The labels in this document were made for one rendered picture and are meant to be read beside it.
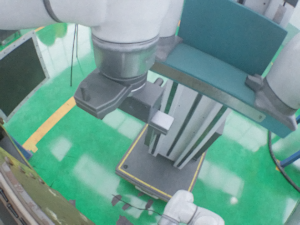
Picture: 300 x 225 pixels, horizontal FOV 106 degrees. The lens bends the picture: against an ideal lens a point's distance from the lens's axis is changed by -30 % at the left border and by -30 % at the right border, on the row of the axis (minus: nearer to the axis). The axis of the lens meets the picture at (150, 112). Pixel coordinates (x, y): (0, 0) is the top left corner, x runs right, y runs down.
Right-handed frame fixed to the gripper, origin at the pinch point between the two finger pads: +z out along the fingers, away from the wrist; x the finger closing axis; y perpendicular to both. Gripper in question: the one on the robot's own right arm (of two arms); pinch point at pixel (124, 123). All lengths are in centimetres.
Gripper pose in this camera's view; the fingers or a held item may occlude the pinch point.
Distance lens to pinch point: 37.7
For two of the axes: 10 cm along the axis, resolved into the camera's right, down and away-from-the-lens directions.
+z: -1.2, 5.9, 8.0
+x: -8.8, -4.4, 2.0
